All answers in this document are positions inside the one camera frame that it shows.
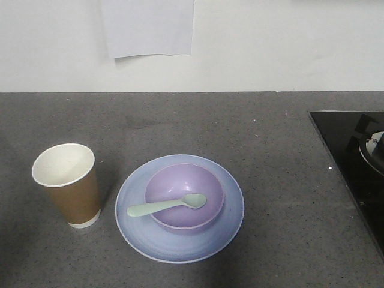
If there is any purple plastic bowl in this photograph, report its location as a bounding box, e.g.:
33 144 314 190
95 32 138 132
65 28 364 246
144 163 226 235

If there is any pale green plastic spoon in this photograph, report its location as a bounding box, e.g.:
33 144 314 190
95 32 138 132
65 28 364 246
127 193 207 217

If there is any brown paper cup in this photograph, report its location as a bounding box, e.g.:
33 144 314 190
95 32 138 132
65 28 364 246
32 143 101 229

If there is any light blue plate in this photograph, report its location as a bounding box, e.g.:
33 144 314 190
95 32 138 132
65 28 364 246
115 154 244 264

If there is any white paper sheet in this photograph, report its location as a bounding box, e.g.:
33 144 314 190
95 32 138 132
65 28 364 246
100 1 194 58

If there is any black induction cooktop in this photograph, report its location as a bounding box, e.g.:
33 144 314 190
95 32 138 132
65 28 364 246
310 110 383 256

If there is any silver gas burner ring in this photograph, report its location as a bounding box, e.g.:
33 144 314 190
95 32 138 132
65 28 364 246
358 131 384 177

